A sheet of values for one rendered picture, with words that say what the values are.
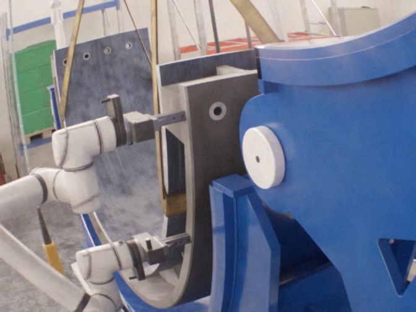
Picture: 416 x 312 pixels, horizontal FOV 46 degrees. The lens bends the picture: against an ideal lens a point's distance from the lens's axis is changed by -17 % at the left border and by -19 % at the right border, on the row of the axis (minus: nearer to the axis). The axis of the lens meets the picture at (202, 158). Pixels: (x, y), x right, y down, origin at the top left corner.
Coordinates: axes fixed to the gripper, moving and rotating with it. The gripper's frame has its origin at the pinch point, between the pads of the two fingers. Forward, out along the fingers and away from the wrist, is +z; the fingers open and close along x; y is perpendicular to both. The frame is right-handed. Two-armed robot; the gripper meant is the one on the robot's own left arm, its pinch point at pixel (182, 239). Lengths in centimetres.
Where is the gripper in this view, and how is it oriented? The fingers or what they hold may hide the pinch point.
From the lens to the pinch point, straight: 166.7
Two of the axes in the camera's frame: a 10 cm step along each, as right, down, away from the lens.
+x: -4.2, -2.2, 8.8
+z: 9.0, -2.4, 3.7
